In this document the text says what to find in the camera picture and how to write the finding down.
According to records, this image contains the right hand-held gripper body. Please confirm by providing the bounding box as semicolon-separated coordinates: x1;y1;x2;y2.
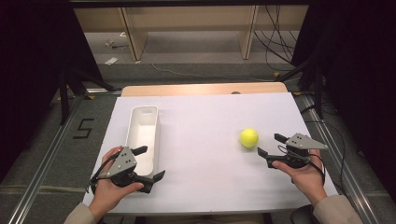
266;133;329;171

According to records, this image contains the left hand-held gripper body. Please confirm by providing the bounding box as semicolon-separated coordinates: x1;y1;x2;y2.
106;146;155;194

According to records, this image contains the white plastic bin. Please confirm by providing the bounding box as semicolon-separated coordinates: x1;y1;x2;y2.
124;105;162;179

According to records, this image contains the yellow tennis ball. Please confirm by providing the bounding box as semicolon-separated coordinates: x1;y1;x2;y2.
238;128;261;149

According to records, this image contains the person's left hand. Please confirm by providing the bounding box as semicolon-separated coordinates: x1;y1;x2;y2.
89;146;145;218

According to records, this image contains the person's right hand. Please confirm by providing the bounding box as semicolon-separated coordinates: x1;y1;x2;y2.
272;148;327;208

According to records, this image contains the black tripod stand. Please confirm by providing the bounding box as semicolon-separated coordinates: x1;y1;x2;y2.
57;65;118;126
275;46;327;121

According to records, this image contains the white board sheet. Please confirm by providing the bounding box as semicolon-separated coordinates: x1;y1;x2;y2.
81;91;339;217

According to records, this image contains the black chair seat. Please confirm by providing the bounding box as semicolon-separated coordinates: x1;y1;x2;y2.
290;204;316;224

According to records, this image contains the black curtain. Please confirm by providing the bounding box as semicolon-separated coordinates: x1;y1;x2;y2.
290;0;396;195
0;0;105;185

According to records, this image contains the wooden shelf unit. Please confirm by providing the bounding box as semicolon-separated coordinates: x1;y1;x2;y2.
74;5;310;63

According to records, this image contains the left hand-held gripper cable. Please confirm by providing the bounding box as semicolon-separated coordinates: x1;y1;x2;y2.
89;154;121;194

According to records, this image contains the hand-held gripper cable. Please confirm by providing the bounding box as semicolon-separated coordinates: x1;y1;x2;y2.
89;154;121;194
277;144;327;185

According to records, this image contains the right hand-held gripper cable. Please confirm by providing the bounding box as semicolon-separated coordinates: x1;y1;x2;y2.
277;144;327;185

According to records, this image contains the black floor cable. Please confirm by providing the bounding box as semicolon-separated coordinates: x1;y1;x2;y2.
302;103;348;189

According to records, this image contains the aluminium floor rail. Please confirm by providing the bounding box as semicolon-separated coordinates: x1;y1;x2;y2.
299;92;381;224
5;88;123;224

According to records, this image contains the bundle of black cables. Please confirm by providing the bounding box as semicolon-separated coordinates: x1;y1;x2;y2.
252;5;301;73

